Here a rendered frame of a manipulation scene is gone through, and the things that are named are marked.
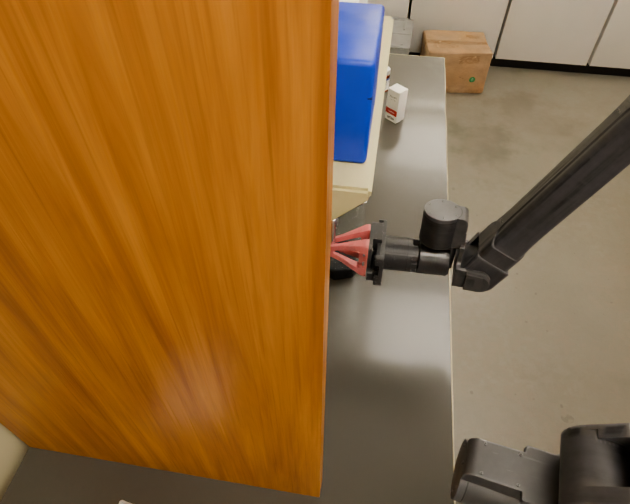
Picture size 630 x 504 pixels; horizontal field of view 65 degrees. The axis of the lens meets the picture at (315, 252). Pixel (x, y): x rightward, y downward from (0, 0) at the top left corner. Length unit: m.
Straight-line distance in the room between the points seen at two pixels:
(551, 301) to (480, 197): 0.69
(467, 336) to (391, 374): 1.25
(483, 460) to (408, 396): 0.44
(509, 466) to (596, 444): 0.08
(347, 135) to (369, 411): 0.60
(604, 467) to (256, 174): 0.35
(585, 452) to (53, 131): 0.45
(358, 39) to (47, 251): 0.29
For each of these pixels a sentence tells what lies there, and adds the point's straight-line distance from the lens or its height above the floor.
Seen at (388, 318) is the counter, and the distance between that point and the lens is 1.01.
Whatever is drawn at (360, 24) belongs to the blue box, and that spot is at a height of 1.60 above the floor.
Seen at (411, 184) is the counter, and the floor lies 0.94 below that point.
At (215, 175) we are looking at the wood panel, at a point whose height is 1.58.
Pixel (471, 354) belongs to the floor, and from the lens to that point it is 2.13.
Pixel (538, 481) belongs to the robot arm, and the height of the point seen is 1.32.
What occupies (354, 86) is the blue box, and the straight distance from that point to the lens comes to 0.38.
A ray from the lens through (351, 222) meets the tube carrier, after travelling 0.93.
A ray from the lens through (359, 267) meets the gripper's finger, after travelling 0.82.
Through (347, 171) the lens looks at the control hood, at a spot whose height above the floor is 1.51.
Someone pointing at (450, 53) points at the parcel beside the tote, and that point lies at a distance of 3.40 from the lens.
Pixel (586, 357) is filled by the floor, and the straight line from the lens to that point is 2.30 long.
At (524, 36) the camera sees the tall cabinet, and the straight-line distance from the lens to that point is 3.83.
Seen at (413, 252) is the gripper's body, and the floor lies 1.17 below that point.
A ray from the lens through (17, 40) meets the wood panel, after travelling 0.31.
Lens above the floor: 1.77
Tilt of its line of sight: 49 degrees down
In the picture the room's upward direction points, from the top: straight up
